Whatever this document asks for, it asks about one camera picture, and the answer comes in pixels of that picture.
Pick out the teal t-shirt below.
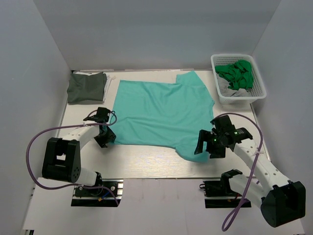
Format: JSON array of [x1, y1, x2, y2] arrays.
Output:
[[111, 71, 215, 163]]

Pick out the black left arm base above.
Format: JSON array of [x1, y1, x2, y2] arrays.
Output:
[[71, 179, 124, 208]]

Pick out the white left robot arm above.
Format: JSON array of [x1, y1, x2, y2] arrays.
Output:
[[42, 125, 116, 187]]

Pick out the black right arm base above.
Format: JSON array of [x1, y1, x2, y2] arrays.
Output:
[[199, 180, 242, 209]]

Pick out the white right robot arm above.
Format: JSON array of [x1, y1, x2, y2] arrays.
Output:
[[195, 128, 306, 228]]

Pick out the crumpled grey t-shirt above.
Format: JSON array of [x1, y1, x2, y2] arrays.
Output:
[[218, 77, 250, 97]]

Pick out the white plastic basket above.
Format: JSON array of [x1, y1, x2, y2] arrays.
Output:
[[211, 54, 267, 104]]

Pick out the folded dark olive t-shirt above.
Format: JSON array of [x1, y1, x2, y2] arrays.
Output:
[[67, 72, 108, 104]]

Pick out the crumpled green t-shirt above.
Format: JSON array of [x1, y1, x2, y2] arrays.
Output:
[[215, 60, 254, 91]]

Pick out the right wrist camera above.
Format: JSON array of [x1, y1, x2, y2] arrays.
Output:
[[210, 115, 236, 135]]

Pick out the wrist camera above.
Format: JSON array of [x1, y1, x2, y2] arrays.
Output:
[[83, 107, 111, 123], [210, 115, 236, 135]]

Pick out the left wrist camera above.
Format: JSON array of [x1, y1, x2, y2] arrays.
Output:
[[83, 107, 111, 123]]

